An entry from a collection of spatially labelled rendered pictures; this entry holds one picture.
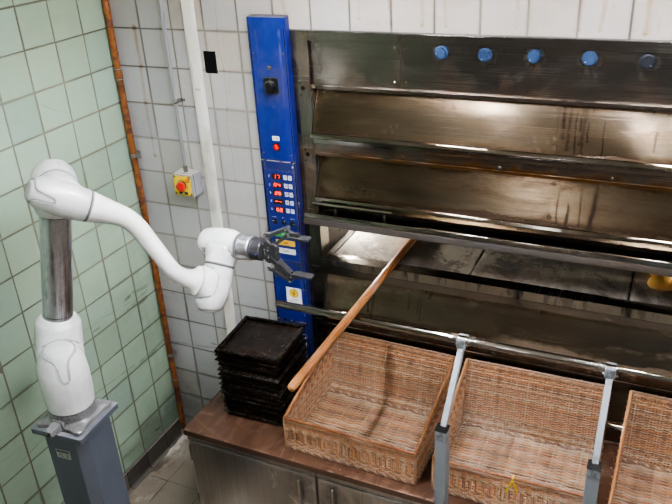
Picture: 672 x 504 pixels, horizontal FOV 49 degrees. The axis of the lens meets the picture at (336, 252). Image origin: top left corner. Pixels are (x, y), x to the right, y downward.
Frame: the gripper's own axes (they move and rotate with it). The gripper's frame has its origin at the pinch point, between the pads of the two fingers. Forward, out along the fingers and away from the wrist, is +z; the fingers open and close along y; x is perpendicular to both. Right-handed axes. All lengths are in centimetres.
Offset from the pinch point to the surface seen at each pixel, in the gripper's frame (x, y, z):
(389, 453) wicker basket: -6, 79, 24
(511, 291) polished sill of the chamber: -56, 32, 54
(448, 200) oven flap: -55, -2, 30
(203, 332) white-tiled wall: -53, 82, -91
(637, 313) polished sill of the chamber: -57, 32, 99
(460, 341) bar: -17, 32, 47
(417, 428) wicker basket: -34, 90, 25
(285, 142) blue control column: -51, -19, -35
